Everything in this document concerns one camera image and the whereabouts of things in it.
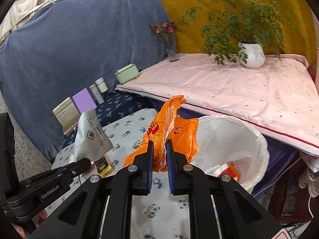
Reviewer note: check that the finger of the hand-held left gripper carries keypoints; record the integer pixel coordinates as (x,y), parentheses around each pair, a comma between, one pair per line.
(79,165)

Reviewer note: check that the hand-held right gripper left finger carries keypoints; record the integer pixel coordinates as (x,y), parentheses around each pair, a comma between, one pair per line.
(150,169)

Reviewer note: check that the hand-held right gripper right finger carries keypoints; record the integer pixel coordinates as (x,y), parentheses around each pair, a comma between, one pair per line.
(170,171)

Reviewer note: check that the grey cloth pouch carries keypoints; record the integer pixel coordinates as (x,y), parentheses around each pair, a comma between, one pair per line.
(89,139)

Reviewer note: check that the orange plastic bag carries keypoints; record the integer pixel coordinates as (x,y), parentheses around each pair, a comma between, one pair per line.
(184,134)

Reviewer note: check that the red and white paper cup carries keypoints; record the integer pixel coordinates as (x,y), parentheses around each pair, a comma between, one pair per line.
(220,171)

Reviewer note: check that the bin with white liner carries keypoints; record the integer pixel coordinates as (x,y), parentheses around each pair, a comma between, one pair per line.
(224,139)

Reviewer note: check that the person's left hand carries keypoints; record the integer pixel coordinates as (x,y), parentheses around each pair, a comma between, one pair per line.
(41,216)

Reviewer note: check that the gold and black small box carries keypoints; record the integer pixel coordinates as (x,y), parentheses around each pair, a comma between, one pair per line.
(106,169)

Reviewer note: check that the panda printed tablecloth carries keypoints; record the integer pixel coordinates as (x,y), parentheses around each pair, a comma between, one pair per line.
(129,134)

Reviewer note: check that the beige open box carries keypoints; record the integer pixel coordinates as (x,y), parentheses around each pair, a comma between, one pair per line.
(66,114)

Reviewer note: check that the purple card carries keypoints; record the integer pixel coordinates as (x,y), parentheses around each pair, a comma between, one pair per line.
(83,100)

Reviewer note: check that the navy printed cloth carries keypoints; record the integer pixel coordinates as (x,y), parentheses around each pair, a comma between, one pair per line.
(117,104)

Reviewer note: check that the white tube bottle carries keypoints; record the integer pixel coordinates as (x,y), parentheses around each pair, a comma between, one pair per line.
(96,93)

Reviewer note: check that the white jar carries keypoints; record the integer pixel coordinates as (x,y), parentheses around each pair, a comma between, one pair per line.
(101,86)

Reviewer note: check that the pink padded sheet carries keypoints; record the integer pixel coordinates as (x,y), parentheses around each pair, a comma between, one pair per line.
(224,92)

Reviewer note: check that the green tissue box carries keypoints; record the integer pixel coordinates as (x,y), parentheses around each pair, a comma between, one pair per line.
(127,74)

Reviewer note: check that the brown wooden stool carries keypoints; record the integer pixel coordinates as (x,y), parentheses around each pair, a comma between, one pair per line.
(276,196)

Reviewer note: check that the blue-grey cloth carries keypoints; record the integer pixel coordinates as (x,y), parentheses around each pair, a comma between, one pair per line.
(74,54)

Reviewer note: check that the glass vase with pink flowers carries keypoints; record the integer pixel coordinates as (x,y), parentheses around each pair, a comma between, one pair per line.
(172,49)

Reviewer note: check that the black phone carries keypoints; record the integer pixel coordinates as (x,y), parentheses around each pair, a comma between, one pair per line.
(289,199)

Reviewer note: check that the green plant in white pot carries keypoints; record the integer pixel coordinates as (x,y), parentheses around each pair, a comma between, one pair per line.
(253,54)

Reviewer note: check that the white plastic object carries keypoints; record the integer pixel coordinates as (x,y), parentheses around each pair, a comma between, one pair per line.
(312,186)

